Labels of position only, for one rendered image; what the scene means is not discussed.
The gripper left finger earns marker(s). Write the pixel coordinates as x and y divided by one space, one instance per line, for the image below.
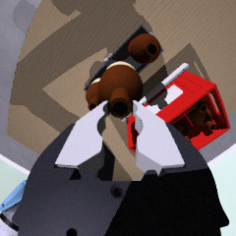
78 147

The red plastic crate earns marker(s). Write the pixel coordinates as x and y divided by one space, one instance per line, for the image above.
175 99

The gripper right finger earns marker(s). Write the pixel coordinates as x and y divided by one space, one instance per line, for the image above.
161 147

